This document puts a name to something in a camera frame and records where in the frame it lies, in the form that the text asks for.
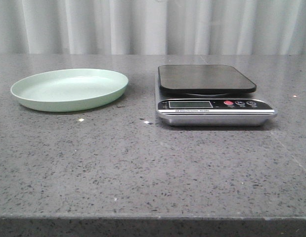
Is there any white pleated curtain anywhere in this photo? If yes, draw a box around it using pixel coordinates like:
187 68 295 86
0 0 306 55

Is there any light green round plate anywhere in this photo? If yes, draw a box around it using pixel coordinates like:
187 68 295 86
10 69 129 112

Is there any silver black kitchen scale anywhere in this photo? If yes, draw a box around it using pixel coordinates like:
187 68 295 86
155 65 277 126

